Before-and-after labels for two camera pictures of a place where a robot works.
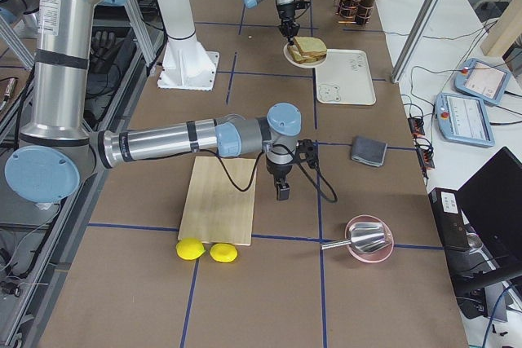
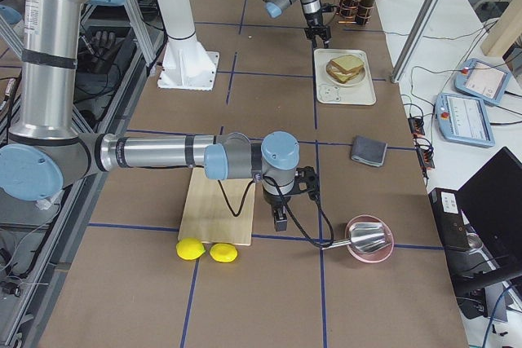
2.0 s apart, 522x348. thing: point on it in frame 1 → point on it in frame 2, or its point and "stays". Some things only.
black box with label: (447, 207) stays
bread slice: (311, 44) → (348, 62)
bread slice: (299, 57) → (339, 73)
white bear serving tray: (345, 78) stays
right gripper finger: (283, 191) → (280, 219)
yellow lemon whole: (190, 248) stays
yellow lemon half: (223, 253) stays
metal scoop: (367, 237) stays
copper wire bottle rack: (352, 11) stays
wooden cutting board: (217, 211) stays
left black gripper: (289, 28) → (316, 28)
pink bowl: (374, 257) stays
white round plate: (303, 65) → (346, 69)
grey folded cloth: (368, 151) stays
